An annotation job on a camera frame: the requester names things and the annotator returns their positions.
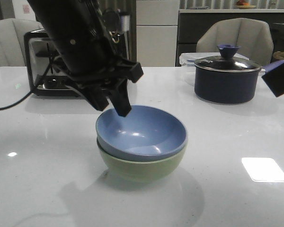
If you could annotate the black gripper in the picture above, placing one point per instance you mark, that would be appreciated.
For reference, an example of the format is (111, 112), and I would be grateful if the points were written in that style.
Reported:
(118, 68)

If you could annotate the blue bowl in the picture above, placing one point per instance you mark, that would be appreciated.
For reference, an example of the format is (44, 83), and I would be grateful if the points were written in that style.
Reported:
(145, 134)

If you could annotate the green bowl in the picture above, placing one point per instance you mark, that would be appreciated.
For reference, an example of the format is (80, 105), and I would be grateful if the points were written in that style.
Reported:
(141, 172)

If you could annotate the black chrome four-slot toaster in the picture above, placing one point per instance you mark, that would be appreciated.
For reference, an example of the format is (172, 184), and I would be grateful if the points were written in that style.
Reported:
(39, 49)

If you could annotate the clear plastic food container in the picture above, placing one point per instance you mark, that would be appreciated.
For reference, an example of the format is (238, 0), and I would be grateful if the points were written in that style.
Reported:
(188, 59)

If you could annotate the white cabinet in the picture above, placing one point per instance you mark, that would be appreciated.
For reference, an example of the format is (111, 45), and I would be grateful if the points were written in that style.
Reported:
(156, 29)

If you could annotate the dark blue saucepan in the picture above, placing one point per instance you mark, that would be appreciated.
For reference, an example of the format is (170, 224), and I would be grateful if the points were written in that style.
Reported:
(225, 87)

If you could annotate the beige chair on left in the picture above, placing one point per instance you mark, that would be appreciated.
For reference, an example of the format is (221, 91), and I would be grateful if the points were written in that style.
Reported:
(12, 31)

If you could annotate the beige chair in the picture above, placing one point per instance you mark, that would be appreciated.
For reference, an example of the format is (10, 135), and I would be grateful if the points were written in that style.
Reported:
(253, 37)
(12, 31)

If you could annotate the glass pot lid blue knob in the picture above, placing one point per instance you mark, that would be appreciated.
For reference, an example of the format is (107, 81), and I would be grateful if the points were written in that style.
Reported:
(226, 61)

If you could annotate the beige chair on right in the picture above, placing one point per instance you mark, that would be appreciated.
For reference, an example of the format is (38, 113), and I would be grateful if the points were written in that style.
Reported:
(253, 37)

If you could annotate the fruit bowl on counter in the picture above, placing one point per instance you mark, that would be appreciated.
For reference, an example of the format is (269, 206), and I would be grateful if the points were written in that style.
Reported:
(243, 4)

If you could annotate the dark counter unit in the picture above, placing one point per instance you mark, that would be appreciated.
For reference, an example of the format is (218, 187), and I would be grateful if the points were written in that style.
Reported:
(193, 24)

